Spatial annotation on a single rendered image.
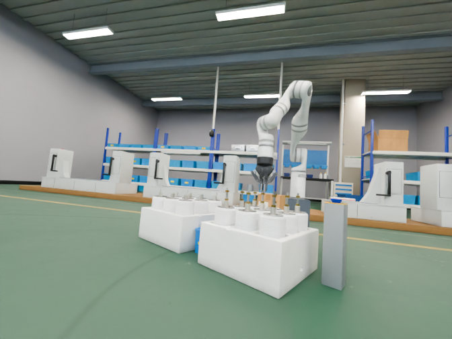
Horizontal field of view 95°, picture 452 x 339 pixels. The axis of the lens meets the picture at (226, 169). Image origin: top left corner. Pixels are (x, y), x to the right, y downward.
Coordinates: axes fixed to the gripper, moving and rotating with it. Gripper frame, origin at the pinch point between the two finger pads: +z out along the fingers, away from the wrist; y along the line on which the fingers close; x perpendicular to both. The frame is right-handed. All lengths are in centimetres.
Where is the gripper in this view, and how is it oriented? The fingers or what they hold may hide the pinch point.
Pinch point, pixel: (263, 187)
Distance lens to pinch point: 98.0
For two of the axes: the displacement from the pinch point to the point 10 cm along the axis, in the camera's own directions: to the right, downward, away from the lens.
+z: -0.8, 9.9, -0.8
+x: 3.9, 1.0, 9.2
